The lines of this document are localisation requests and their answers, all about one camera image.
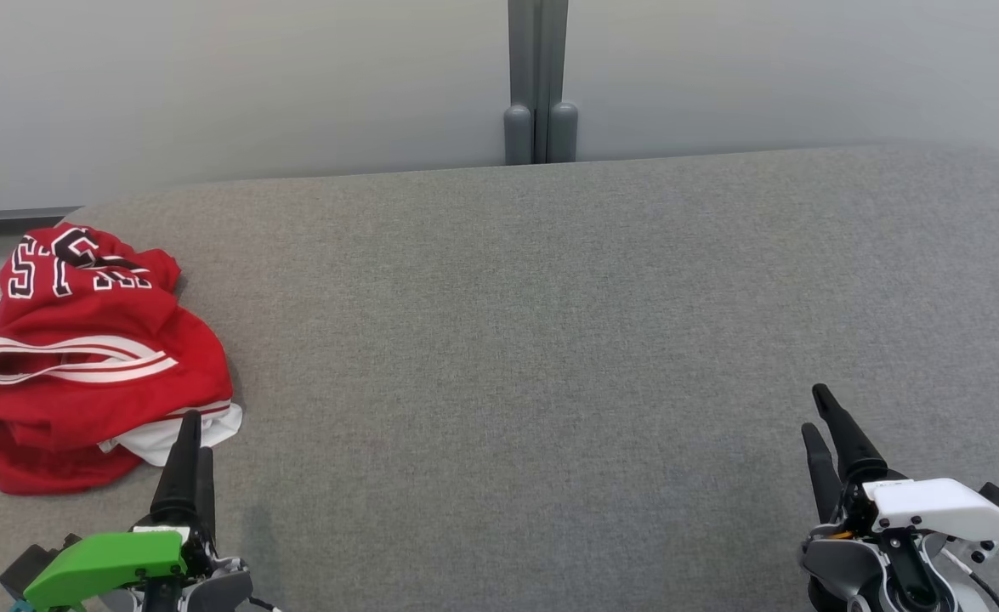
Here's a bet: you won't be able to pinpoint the black striped right arm cable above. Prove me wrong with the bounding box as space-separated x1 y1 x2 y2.
937 546 999 612

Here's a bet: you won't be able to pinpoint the dark grey partition post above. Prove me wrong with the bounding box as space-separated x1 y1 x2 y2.
503 0 579 166

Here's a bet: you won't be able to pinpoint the red white basketball jersey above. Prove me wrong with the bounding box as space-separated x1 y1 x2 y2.
0 223 243 468

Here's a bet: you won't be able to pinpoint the red shorts with white stripe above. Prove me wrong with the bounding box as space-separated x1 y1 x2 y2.
0 416 147 496

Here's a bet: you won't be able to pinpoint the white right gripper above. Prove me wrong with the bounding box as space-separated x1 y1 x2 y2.
800 384 999 563

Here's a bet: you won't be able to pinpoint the dark grey wall rail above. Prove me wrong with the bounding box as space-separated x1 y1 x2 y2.
0 207 83 226

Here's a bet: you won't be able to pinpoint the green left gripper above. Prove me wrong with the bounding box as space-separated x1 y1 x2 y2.
23 411 216 611

